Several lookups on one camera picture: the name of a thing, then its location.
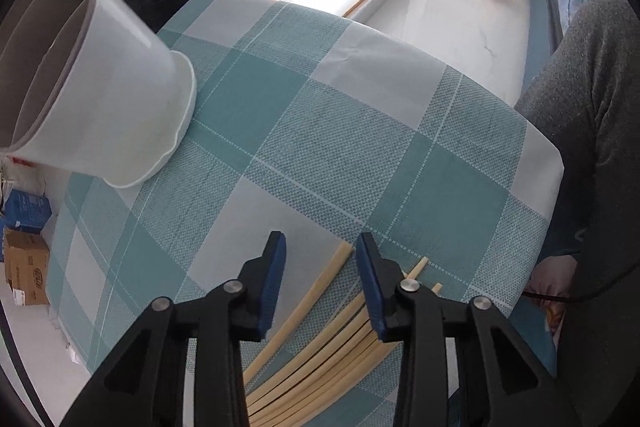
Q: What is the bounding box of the teal plaid tablecloth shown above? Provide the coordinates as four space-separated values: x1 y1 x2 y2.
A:
47 0 566 427

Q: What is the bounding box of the bundle of chopsticks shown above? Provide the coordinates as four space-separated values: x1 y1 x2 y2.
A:
242 243 443 427

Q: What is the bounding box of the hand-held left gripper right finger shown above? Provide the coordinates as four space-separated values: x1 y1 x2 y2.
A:
356 232 583 427

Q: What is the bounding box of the brown cardboard box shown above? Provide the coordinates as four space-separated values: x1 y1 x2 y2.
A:
2 229 51 307

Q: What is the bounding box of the person's right hand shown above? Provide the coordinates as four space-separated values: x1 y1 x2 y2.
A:
532 254 583 303

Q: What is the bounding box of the person's right forearm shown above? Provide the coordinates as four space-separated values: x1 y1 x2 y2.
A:
515 0 640 258

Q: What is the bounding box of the black cable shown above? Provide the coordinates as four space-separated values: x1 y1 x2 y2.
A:
524 252 640 304

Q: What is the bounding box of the blue cardboard box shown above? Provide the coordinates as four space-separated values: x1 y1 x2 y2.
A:
2 189 53 233

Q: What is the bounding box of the white plastic cup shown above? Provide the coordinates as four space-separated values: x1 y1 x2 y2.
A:
0 0 197 188

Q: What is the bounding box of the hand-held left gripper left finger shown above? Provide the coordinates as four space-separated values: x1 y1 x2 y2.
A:
60 231 288 427

